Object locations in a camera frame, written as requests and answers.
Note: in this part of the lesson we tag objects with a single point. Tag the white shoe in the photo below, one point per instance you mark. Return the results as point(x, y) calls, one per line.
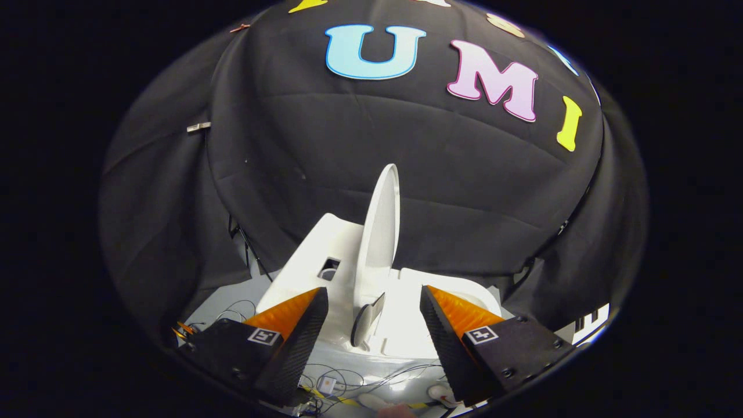
point(444, 395)

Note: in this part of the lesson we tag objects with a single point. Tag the small white square box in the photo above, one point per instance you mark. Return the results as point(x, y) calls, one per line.
point(328, 384)

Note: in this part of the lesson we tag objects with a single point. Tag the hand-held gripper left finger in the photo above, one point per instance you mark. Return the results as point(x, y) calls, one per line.
point(296, 348)

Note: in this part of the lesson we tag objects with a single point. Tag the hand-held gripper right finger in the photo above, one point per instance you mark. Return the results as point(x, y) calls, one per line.
point(447, 348)

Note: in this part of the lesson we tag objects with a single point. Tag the silver metal clip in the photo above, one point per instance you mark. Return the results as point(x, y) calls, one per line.
point(198, 126)

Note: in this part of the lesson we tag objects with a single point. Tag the copper spring clip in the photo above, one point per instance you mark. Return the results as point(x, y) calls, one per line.
point(239, 27)

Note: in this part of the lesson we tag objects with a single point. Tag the black backdrop cloth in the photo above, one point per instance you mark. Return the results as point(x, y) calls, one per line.
point(371, 157)

